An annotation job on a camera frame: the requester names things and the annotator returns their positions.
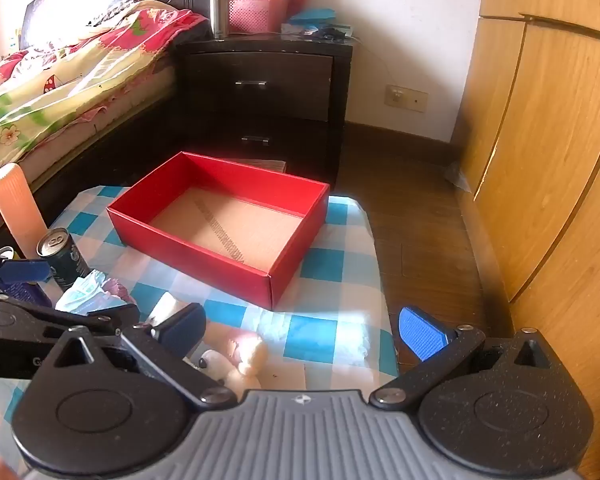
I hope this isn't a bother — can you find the beige wall outlet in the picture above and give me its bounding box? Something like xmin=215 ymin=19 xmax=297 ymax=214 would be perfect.
xmin=384 ymin=84 xmax=429 ymax=113

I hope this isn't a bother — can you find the floral blanket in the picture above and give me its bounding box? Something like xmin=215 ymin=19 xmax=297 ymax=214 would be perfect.
xmin=0 ymin=0 xmax=213 ymax=211

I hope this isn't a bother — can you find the steel thermos bottle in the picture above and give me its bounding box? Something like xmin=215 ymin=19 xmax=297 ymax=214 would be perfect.
xmin=209 ymin=0 xmax=231 ymax=40

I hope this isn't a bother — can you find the pink cloth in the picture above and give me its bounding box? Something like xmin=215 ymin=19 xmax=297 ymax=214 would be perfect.
xmin=102 ymin=277 xmax=137 ymax=307

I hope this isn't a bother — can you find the peach ribbed cylinder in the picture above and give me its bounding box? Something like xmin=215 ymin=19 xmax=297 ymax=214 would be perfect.
xmin=0 ymin=163 xmax=48 ymax=261

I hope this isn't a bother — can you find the pink plastic basket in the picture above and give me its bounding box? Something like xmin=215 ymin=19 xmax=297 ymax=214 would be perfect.
xmin=228 ymin=0 xmax=292 ymax=34

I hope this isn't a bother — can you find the dark nightstand drawer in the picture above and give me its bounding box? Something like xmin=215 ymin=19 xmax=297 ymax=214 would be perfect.
xmin=215 ymin=120 xmax=331 ymax=172
xmin=182 ymin=51 xmax=335 ymax=122

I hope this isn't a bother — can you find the red cardboard box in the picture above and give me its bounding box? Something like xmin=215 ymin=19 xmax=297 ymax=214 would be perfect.
xmin=106 ymin=151 xmax=331 ymax=312

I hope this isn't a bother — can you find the purple packet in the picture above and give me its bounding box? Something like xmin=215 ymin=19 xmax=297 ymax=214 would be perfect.
xmin=2 ymin=281 xmax=53 ymax=308

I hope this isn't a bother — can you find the white towel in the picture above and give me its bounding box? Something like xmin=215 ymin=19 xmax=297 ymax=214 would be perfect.
xmin=145 ymin=291 xmax=183 ymax=328

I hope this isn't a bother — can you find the wooden wardrobe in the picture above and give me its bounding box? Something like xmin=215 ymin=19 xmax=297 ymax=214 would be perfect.
xmin=450 ymin=0 xmax=600 ymax=480

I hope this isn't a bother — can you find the pink pig plush toy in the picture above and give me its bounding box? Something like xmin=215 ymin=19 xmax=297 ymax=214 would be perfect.
xmin=187 ymin=331 xmax=270 ymax=392

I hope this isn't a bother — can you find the clear plastic wrapper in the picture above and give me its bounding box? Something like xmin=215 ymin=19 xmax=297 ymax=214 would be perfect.
xmin=442 ymin=161 xmax=475 ymax=194

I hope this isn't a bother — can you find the blue white checkered cloth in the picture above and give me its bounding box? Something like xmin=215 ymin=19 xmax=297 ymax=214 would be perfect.
xmin=0 ymin=185 xmax=401 ymax=461

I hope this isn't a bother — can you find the dark green drink can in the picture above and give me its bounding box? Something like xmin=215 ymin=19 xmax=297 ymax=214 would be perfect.
xmin=36 ymin=227 xmax=90 ymax=292

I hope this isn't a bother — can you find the dark wooden nightstand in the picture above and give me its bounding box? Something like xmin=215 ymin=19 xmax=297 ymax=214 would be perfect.
xmin=175 ymin=35 xmax=356 ymax=191

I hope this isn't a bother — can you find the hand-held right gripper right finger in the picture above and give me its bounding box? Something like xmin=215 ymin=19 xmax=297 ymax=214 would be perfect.
xmin=370 ymin=306 xmax=568 ymax=409

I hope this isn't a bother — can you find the crumpled tissue pack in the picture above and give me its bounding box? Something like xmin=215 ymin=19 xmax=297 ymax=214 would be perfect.
xmin=55 ymin=269 xmax=108 ymax=317

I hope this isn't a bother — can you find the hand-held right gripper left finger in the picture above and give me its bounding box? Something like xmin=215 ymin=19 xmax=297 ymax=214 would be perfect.
xmin=40 ymin=304 xmax=238 ymax=409

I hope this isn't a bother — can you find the blue packet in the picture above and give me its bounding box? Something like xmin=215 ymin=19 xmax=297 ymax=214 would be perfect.
xmin=289 ymin=7 xmax=337 ymax=28

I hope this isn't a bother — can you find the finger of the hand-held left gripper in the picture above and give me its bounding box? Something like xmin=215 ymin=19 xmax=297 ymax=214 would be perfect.
xmin=30 ymin=302 xmax=142 ymax=335
xmin=0 ymin=247 xmax=52 ymax=292

